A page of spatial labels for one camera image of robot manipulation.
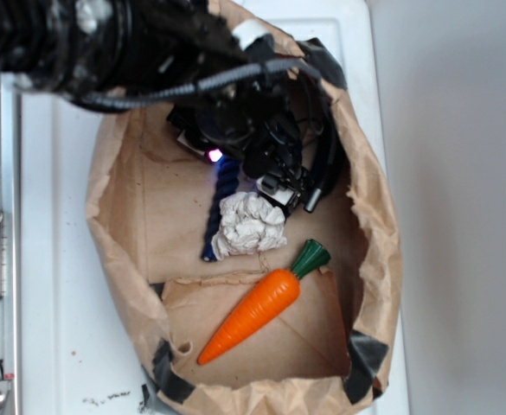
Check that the brown paper bag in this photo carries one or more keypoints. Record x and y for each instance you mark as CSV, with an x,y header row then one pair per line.
x,y
147,205

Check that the white plastic tray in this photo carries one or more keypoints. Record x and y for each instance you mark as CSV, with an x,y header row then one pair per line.
x,y
75,357

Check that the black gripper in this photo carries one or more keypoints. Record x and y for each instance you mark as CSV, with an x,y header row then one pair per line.
x,y
245,113

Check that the aluminium frame rail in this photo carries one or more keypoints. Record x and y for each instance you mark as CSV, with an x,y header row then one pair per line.
x,y
10,390

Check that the crumpled white paper ball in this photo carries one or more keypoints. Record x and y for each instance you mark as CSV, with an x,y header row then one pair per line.
x,y
249,224

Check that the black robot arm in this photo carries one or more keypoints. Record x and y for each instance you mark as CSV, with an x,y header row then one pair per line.
x,y
113,56

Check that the orange plastic toy carrot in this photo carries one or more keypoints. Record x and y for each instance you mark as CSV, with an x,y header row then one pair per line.
x,y
273,294

